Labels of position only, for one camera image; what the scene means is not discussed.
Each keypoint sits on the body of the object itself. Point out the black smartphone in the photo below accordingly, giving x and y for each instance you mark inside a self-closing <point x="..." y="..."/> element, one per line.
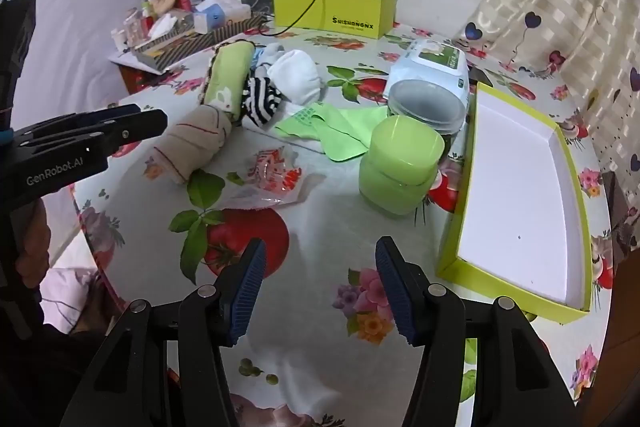
<point x="480" y="76"/>

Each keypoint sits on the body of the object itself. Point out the green shallow cardboard box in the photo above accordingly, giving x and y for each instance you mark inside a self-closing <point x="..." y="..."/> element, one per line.
<point x="520" y="207"/>

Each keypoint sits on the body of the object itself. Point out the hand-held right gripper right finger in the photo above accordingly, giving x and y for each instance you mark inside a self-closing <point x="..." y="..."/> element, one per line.
<point x="395" y="292"/>

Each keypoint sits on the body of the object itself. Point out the group of small bottles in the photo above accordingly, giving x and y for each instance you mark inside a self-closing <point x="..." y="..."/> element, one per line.
<point x="131" y="29"/>

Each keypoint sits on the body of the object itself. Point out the floral fruit print tablecloth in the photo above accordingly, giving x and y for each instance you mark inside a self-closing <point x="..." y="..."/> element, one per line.
<point x="320" y="257"/>

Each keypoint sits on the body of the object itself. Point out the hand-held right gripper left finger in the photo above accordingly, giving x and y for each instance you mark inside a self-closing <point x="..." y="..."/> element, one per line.
<point x="245" y="292"/>

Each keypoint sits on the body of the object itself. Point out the green cloth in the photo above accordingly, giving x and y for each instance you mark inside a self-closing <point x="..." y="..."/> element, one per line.
<point x="340" y="127"/>

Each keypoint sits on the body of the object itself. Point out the person's left hand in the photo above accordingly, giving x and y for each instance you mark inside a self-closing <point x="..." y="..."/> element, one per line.
<point x="32" y="247"/>

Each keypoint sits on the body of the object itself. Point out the black white striped sock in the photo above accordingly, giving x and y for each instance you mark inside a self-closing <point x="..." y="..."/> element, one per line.
<point x="262" y="102"/>

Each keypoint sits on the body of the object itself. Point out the red side table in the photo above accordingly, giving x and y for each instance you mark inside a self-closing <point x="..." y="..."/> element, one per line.
<point x="132" y="79"/>

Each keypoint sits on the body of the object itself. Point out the wet wipes pack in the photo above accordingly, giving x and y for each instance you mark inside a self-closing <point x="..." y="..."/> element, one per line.
<point x="430" y="62"/>

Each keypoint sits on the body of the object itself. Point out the white tissue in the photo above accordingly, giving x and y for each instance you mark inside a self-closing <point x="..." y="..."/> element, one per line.
<point x="161" y="27"/>

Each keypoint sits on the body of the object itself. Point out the beige sock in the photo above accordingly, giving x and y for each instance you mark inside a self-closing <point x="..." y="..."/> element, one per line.
<point x="192" y="142"/>

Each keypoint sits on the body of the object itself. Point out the clear red print plastic wrapper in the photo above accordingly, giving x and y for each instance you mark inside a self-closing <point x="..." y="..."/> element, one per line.
<point x="272" y="179"/>

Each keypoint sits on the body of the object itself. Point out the white blue carton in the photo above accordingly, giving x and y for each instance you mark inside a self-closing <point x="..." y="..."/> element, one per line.
<point x="220" y="14"/>

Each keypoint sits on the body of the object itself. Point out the clear plastic container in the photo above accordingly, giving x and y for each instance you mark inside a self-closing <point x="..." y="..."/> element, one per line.
<point x="430" y="104"/>

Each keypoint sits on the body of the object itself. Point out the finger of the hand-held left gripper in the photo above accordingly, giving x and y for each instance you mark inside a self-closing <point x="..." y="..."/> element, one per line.
<point x="100" y="116"/>
<point x="142" y="124"/>

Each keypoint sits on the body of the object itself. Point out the green sock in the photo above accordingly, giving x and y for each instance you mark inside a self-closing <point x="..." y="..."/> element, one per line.
<point x="227" y="77"/>

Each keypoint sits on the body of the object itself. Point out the green plastic container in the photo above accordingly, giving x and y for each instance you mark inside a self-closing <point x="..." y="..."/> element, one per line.
<point x="400" y="172"/>

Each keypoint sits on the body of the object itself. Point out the brown patterned cloth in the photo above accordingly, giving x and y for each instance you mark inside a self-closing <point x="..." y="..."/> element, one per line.
<point x="625" y="227"/>

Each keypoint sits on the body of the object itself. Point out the black yellow striped tray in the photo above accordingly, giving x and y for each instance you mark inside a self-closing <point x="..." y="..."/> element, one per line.
<point x="200" y="39"/>

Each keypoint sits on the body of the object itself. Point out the beige heart print curtain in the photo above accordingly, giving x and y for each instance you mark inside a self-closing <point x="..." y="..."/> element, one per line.
<point x="565" y="7"/>

